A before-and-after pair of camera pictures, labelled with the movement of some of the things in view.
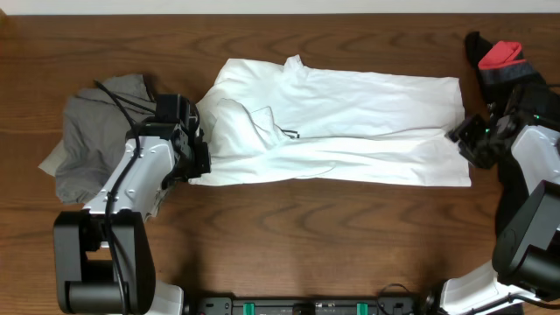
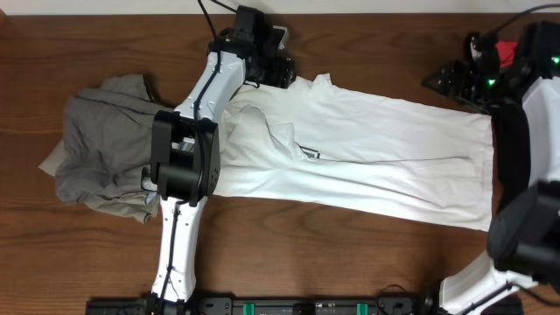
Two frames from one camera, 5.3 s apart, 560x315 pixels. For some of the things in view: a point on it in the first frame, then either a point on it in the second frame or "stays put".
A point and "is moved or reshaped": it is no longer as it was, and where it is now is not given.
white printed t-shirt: x=292 y=121 is moved or reshaped
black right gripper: x=465 y=132 to x=465 y=90
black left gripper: x=199 y=153 to x=280 y=70
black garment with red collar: x=506 y=83 stays put
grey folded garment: x=94 y=123 stays put
